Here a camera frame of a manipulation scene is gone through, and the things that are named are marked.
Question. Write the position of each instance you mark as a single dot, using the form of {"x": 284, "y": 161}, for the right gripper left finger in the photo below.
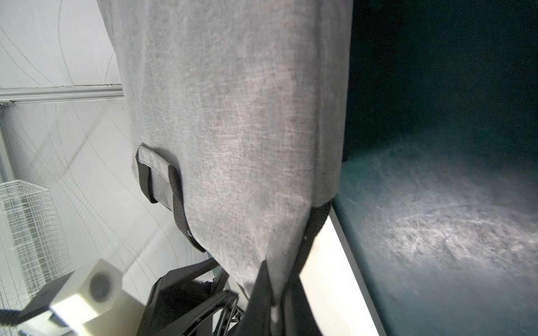
{"x": 257, "y": 320}

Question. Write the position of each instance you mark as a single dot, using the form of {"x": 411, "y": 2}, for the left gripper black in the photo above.
{"x": 180, "y": 304}

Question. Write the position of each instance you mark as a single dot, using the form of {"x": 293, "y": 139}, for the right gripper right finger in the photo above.
{"x": 297, "y": 317}

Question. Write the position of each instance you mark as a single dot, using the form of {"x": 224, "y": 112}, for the grey laptop sleeve bag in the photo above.
{"x": 247, "y": 100}

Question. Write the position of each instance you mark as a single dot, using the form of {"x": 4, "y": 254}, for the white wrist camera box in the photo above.
{"x": 79, "y": 296}

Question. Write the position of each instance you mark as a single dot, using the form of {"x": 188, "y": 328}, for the white wire basket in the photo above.
{"x": 35, "y": 263}

